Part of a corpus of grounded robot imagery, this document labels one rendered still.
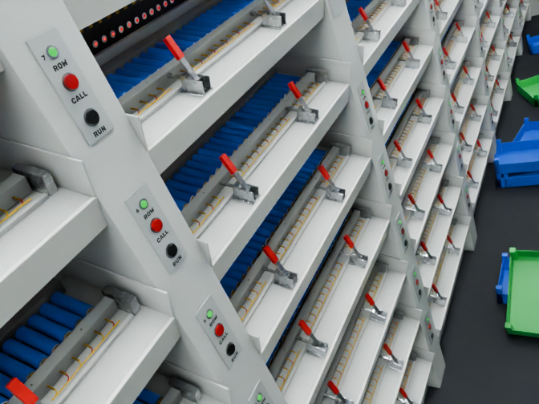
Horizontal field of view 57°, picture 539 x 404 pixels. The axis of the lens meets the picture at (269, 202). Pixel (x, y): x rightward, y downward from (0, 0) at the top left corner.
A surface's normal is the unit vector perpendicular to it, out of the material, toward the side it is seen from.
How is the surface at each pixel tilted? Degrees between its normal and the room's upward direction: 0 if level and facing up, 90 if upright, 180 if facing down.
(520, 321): 26
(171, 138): 109
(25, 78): 90
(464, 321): 0
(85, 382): 19
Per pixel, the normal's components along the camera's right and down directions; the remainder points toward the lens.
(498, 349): -0.35, -0.80
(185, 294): 0.83, -0.02
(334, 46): -0.44, 0.60
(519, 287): -0.51, -0.45
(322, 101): -0.07, -0.76
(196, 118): 0.90, 0.24
